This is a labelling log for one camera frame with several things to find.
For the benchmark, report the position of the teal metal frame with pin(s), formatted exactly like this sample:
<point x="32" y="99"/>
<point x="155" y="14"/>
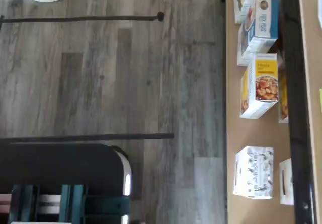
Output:
<point x="105" y="205"/>

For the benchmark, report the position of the thin black pole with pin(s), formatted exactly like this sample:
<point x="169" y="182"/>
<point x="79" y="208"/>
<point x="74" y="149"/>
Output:
<point x="75" y="19"/>
<point x="100" y="137"/>

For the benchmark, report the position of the black robot cart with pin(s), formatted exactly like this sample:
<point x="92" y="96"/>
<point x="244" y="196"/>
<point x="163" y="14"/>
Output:
<point x="63" y="163"/>

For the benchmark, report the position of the blue and white box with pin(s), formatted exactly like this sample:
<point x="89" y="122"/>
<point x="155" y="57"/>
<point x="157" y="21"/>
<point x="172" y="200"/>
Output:
<point x="264" y="20"/>
<point x="242" y="47"/>

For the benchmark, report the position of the white floral print box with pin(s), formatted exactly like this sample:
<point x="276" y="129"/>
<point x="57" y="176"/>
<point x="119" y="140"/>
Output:
<point x="285" y="183"/>
<point x="256" y="173"/>

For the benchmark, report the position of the green and white box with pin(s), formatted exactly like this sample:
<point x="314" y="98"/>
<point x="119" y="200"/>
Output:
<point x="238" y="5"/>
<point x="249" y="5"/>

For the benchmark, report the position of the yellow cereal box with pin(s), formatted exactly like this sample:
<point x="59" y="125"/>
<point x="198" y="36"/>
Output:
<point x="266" y="88"/>
<point x="283" y="108"/>

